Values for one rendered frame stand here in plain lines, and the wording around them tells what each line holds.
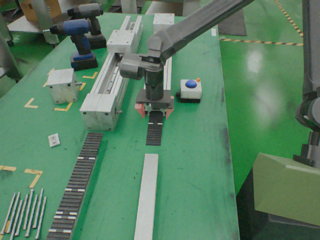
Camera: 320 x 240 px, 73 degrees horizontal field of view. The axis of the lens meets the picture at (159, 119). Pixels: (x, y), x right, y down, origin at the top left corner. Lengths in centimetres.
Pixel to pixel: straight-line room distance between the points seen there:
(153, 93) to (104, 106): 18
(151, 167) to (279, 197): 33
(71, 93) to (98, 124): 21
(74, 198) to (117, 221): 12
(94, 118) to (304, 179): 59
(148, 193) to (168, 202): 6
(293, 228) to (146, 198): 38
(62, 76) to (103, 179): 46
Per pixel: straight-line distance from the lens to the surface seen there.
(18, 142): 87
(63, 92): 91
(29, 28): 349
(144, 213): 57
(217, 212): 62
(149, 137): 73
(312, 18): 68
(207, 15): 65
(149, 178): 61
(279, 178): 53
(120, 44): 103
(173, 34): 63
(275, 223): 67
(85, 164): 66
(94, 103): 75
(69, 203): 62
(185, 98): 86
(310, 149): 62
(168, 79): 85
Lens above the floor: 134
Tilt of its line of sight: 44 degrees down
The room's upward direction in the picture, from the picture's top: straight up
